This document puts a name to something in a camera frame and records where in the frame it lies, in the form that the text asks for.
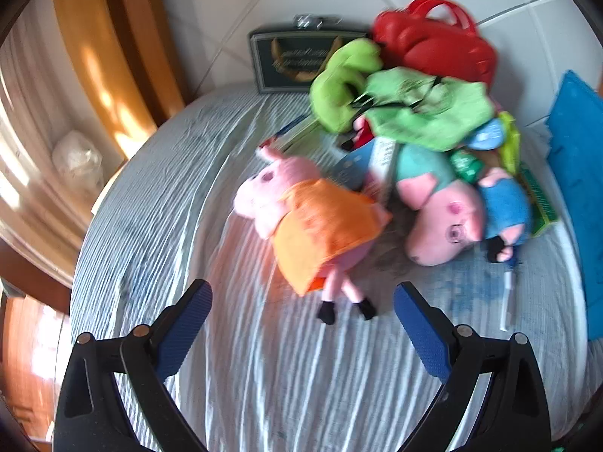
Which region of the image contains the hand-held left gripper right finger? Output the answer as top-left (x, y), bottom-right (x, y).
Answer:
top-left (393, 281), bottom-right (553, 452)

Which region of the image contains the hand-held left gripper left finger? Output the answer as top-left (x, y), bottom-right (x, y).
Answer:
top-left (53, 279), bottom-right (214, 452)

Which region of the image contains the orange dress pig plush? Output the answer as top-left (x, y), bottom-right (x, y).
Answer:
top-left (234, 145), bottom-right (394, 325)

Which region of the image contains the blue shirt pig plush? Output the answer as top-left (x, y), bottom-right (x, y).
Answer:
top-left (478, 167), bottom-right (534, 264)

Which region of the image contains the blue storage box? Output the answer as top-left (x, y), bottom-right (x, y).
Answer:
top-left (546, 70), bottom-right (603, 340)

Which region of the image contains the white and blue pen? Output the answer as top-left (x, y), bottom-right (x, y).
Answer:
top-left (499, 264), bottom-right (519, 333)

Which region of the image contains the teal shirt pig plush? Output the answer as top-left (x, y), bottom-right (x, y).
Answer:
top-left (395, 144), bottom-right (486, 267)

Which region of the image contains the green patterned box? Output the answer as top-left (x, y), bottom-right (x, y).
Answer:
top-left (518, 162), bottom-right (559, 238)

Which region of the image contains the small green packet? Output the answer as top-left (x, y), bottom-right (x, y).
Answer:
top-left (447, 148), bottom-right (486, 182)

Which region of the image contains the blue cover book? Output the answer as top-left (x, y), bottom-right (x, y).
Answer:
top-left (332, 141), bottom-right (401, 199)

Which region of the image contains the white plastic bag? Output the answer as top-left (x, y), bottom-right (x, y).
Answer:
top-left (51, 130), bottom-right (105, 194)

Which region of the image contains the red dress pig plush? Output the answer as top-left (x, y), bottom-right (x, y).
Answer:
top-left (341, 118), bottom-right (378, 151)

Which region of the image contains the yellow-green packet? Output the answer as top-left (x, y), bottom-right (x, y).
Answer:
top-left (497, 112), bottom-right (521, 175)

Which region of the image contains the thin white book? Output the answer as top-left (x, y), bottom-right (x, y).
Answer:
top-left (264, 115), bottom-right (331, 151)

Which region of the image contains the beige curtain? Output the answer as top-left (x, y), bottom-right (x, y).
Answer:
top-left (0, 9), bottom-right (123, 288)

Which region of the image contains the green frog plush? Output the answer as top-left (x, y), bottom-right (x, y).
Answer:
top-left (308, 38), bottom-right (384, 133)

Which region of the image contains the dark box with metal clasp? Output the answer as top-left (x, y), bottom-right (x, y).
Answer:
top-left (248, 14), bottom-right (373, 95)

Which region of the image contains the red bear-shaped case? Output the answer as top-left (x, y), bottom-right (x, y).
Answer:
top-left (372, 0), bottom-right (499, 88)

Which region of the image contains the white padded headboard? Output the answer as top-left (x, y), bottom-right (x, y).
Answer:
top-left (153, 0), bottom-right (603, 125)

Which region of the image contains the green plush with black strap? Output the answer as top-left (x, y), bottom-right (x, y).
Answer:
top-left (363, 68), bottom-right (495, 151)

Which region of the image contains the wooden headboard frame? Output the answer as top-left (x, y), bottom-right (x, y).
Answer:
top-left (49, 0), bottom-right (189, 161)

